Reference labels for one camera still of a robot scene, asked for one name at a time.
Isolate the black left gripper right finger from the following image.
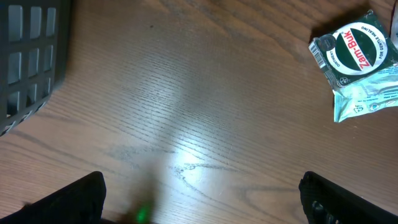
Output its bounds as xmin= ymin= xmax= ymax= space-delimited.
xmin=298 ymin=171 xmax=397 ymax=224

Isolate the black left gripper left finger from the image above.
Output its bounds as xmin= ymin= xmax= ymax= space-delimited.
xmin=1 ymin=171 xmax=106 ymax=224

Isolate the teal snack packet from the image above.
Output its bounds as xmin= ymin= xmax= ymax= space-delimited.
xmin=333 ymin=65 xmax=397 ymax=123

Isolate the green Zam-Buk tin box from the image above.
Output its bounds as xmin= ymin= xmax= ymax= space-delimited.
xmin=308 ymin=10 xmax=397 ymax=91

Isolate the black plastic mesh basket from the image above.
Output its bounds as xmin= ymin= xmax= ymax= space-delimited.
xmin=1 ymin=0 xmax=73 ymax=135

